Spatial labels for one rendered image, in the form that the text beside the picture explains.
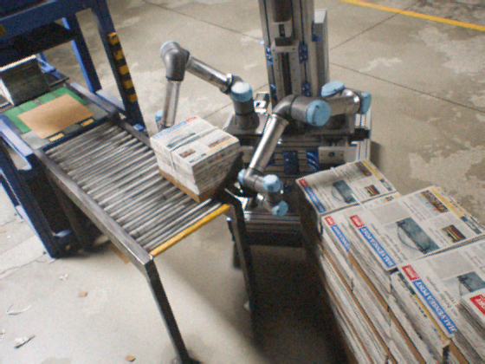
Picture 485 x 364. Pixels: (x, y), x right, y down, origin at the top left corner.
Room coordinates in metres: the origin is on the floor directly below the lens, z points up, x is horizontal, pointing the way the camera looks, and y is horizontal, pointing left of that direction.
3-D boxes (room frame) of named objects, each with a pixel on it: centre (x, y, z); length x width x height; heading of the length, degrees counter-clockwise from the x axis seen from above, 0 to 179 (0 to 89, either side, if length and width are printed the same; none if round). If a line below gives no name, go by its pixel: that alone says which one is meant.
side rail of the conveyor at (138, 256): (2.12, 0.81, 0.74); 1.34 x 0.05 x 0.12; 32
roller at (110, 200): (2.15, 0.53, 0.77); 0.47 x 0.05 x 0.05; 122
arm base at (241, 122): (2.50, -0.11, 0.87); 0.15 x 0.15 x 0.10
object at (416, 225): (1.22, -0.56, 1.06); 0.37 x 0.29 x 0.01; 101
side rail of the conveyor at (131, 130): (2.39, 0.39, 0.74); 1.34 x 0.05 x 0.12; 32
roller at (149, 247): (1.77, 0.29, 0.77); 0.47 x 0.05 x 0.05; 122
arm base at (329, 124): (2.33, -0.57, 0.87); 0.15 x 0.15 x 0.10
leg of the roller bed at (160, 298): (1.58, 0.47, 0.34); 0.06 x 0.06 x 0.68; 32
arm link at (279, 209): (1.75, -0.14, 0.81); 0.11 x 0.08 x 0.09; 32
